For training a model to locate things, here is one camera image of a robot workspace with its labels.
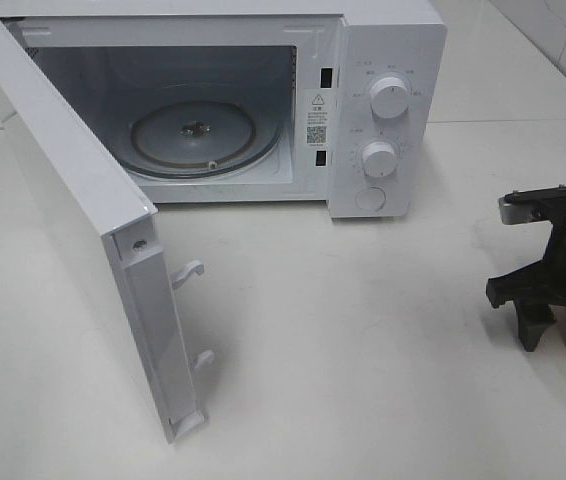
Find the round white door button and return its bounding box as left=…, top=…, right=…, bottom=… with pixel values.
left=355, top=187, right=386, bottom=211

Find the white microwave door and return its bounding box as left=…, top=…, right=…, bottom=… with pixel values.
left=0, top=22, right=214, bottom=442

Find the white timer knob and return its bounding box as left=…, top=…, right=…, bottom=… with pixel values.
left=361, top=141, right=398, bottom=178

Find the white power knob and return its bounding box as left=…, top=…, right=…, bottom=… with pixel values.
left=369, top=74, right=411, bottom=119

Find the white microwave oven body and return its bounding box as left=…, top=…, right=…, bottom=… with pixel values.
left=0, top=1, right=447, bottom=218

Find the white warning label sticker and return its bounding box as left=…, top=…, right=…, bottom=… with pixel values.
left=301, top=88, right=334, bottom=147

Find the glass turntable plate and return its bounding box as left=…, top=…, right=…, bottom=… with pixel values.
left=108, top=84, right=291, bottom=180

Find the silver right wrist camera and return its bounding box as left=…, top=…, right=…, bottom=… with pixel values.
left=498, top=185, right=566, bottom=225

